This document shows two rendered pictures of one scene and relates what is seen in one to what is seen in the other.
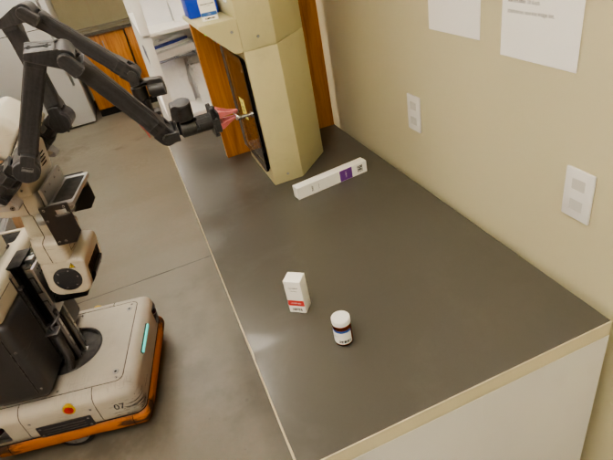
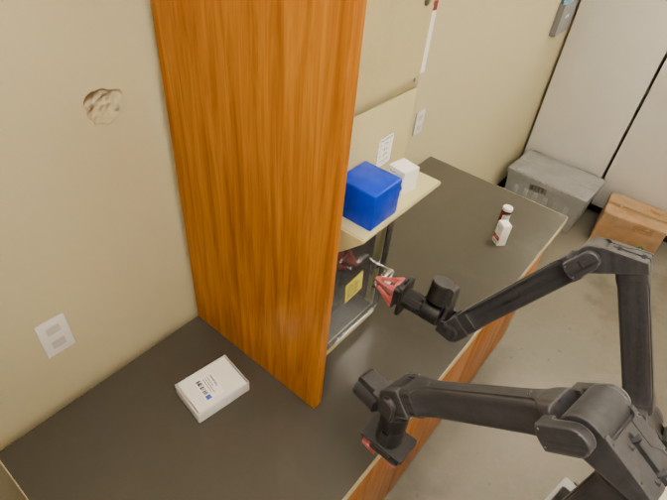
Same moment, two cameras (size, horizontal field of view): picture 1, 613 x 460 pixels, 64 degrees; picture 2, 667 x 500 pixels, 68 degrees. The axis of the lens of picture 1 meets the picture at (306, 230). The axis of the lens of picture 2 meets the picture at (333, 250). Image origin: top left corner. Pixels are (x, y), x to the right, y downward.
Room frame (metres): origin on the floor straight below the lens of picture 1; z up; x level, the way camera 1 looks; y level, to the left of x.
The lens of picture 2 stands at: (2.39, 0.83, 2.15)
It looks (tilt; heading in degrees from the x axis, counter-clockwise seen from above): 41 degrees down; 230
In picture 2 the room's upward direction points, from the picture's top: 6 degrees clockwise
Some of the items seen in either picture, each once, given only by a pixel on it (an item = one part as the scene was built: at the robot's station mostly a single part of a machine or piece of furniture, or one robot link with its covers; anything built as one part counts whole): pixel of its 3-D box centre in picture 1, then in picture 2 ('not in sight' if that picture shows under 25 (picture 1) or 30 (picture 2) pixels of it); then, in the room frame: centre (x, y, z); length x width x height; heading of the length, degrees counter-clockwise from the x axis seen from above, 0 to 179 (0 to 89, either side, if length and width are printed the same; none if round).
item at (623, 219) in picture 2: not in sight; (628, 226); (-1.05, -0.08, 0.14); 0.41 x 0.33 x 0.29; 111
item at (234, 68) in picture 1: (244, 108); (353, 285); (1.72, 0.13, 1.19); 0.30 x 0.01 x 0.40; 14
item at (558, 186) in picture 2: not in sight; (548, 191); (-0.87, -0.64, 0.17); 0.60 x 0.42 x 0.33; 103
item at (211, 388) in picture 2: not in sight; (212, 387); (2.14, 0.07, 0.96); 0.16 x 0.12 x 0.04; 7
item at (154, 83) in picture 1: (147, 81); (382, 394); (1.94, 0.48, 1.30); 0.11 x 0.09 x 0.12; 94
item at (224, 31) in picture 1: (211, 33); (382, 214); (1.71, 0.17, 1.46); 0.32 x 0.11 x 0.10; 15
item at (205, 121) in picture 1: (205, 121); (412, 300); (1.63, 0.26, 1.20); 0.07 x 0.07 x 0.10; 17
